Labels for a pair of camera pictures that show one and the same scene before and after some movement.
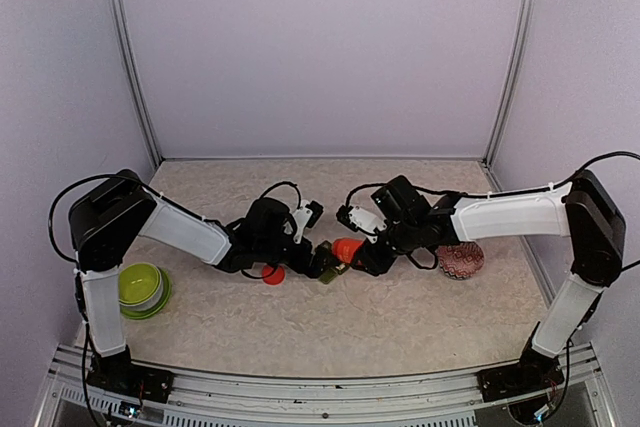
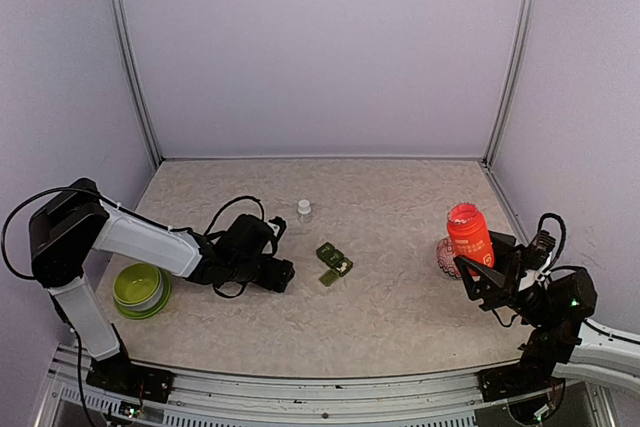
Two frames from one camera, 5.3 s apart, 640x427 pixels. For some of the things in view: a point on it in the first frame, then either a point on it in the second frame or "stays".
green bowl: x=140 y=286 stays
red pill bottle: x=345 y=247 → x=469 y=233
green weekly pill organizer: x=327 y=276 stays
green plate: x=158 y=308 stays
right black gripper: x=373 y=264 → x=494 y=290
